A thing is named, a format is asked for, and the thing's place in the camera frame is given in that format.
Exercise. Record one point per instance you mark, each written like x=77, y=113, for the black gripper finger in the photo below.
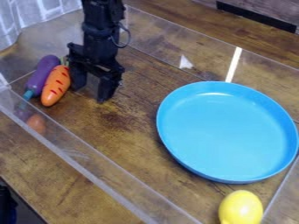
x=77, y=74
x=107, y=86

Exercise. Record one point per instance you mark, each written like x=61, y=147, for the orange toy carrot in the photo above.
x=56, y=75

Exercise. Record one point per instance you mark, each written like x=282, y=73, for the purple toy eggplant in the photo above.
x=35, y=83

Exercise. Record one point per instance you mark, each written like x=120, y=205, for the yellow toy lemon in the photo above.
x=240, y=208

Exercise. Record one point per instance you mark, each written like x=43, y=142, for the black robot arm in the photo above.
x=103, y=13

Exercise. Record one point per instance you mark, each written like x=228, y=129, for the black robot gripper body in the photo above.
x=96, y=53

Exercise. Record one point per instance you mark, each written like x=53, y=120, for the clear acrylic enclosure wall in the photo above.
x=85, y=161

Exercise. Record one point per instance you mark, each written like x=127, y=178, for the blue plastic plate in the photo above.
x=227, y=132

